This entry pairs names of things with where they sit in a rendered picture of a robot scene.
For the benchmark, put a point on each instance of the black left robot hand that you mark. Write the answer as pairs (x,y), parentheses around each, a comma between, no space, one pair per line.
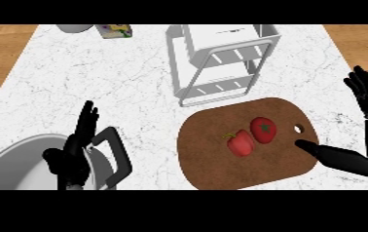
(76,151)

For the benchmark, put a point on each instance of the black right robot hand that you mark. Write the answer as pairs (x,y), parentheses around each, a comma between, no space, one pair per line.
(344,159)

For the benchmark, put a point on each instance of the red bell pepper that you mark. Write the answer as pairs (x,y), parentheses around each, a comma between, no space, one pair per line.
(240,143)

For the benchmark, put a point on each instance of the brown wooden cutting board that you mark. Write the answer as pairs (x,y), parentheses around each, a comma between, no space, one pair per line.
(215,158)

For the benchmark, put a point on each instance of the red tomato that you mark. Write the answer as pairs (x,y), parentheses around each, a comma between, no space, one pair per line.
(263,130)

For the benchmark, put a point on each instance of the patterned carton box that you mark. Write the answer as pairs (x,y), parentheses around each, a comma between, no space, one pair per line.
(115,31)

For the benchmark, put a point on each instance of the grey round bowl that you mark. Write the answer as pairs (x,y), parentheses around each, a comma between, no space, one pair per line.
(73,28)

